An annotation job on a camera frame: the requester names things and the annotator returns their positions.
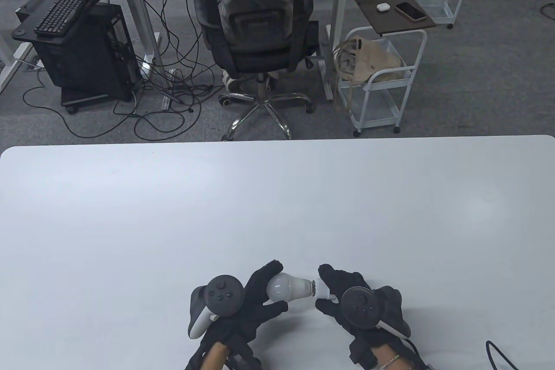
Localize grey and white controller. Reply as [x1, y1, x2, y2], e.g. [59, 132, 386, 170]
[188, 274, 245, 340]
[339, 286, 411, 338]

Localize white desk leg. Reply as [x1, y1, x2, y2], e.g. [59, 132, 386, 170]
[0, 34, 35, 94]

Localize black computer tower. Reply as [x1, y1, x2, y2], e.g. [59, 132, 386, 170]
[30, 1, 142, 104]

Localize left grey and white controller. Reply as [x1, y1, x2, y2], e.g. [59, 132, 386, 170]
[188, 274, 245, 340]

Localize white light bulb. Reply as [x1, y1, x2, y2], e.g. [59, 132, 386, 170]
[266, 272, 317, 303]

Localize person's right forearm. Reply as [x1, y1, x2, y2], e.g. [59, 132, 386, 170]
[373, 344, 409, 370]

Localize black mesh office chair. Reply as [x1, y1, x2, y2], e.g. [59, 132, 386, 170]
[193, 0, 322, 141]

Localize white standing desk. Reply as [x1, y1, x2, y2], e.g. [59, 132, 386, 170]
[65, 0, 363, 102]

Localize white light socket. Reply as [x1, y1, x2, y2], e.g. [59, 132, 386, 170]
[313, 279, 338, 301]

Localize black wheeled tower stand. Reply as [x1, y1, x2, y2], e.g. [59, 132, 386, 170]
[61, 87, 139, 115]

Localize person's left forearm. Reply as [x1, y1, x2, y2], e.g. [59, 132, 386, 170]
[202, 342, 229, 370]

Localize black cable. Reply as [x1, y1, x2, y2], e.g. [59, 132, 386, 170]
[484, 340, 526, 370]

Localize black keyboard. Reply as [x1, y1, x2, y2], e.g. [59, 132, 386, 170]
[34, 0, 90, 37]

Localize smartphone with tan case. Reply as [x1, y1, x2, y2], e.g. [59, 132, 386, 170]
[395, 1, 428, 22]

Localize person's right hand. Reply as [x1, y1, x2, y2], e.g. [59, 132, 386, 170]
[315, 264, 412, 370]

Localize right grey and white controller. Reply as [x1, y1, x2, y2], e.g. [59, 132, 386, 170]
[339, 286, 411, 338]

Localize beige bag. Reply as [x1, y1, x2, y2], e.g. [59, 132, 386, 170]
[333, 37, 411, 87]

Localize person's left hand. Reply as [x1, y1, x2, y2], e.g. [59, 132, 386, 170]
[184, 260, 289, 370]

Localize tangle of black floor cables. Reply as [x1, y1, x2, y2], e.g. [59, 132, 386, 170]
[22, 0, 218, 141]

